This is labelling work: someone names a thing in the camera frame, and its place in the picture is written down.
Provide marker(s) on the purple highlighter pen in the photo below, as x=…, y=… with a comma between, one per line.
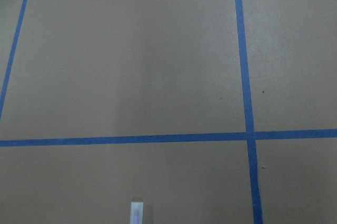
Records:
x=136, y=212

